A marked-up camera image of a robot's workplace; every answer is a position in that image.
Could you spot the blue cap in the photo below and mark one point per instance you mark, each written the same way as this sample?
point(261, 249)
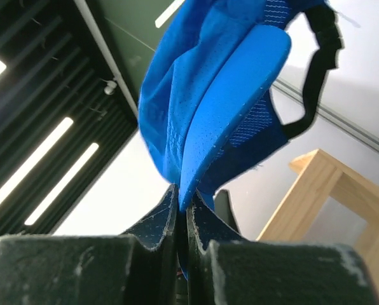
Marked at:
point(205, 107)

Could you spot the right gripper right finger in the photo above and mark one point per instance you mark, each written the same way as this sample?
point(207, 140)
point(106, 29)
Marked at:
point(225, 268)

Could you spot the wooden shelf box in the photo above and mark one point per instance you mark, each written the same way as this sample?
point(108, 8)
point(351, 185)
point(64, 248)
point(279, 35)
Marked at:
point(330, 201)

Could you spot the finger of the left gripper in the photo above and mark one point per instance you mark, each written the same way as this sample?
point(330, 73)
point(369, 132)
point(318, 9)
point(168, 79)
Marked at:
point(223, 209)

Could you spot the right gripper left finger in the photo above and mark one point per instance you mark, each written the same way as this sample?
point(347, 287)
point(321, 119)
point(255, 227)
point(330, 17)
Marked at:
point(136, 267)

